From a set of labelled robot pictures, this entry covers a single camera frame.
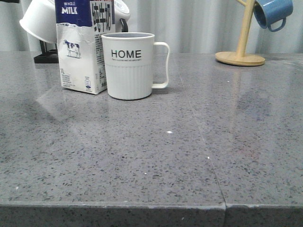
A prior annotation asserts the white hanging mug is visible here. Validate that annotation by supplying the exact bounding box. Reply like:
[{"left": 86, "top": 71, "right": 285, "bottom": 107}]
[
  {"left": 114, "top": 0, "right": 131, "bottom": 33},
  {"left": 19, "top": 0, "right": 57, "bottom": 44}
]

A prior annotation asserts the black wire mug rack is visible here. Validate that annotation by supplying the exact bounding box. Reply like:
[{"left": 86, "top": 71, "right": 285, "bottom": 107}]
[{"left": 34, "top": 40, "right": 59, "bottom": 64}]

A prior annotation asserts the right white hanging mug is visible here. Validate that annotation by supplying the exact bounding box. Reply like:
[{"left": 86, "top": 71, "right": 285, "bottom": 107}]
[{"left": 114, "top": 0, "right": 131, "bottom": 33}]

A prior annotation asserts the white HOME mug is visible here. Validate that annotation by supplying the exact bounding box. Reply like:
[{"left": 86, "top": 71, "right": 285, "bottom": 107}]
[{"left": 101, "top": 32, "right": 170, "bottom": 100}]

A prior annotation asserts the wooden mug tree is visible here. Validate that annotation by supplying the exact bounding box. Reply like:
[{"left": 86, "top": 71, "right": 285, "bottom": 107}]
[{"left": 215, "top": 0, "right": 265, "bottom": 67}]

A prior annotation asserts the left white hanging mug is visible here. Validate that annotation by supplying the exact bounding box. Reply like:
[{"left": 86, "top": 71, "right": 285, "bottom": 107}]
[{"left": 19, "top": 0, "right": 57, "bottom": 44}]

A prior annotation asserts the whole milk carton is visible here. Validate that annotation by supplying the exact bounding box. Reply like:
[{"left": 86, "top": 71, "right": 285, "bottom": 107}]
[{"left": 55, "top": 0, "right": 116, "bottom": 95}]

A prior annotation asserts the blue hanging mug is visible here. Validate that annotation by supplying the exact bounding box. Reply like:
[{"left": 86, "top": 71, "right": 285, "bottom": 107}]
[{"left": 253, "top": 0, "right": 294, "bottom": 32}]

